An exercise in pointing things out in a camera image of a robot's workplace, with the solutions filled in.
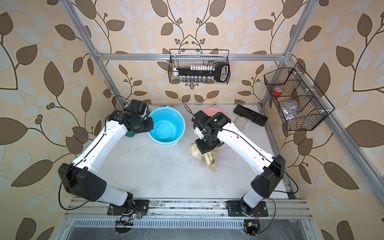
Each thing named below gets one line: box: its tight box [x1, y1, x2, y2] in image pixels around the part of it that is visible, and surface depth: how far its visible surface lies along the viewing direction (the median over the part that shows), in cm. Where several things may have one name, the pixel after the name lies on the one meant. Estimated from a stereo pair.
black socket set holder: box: [173, 63, 231, 83], surface depth 86 cm
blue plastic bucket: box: [147, 106, 186, 147], surface depth 86 cm
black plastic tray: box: [233, 104, 268, 127], surface depth 114 cm
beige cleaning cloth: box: [189, 142, 218, 173], surface depth 72 cm
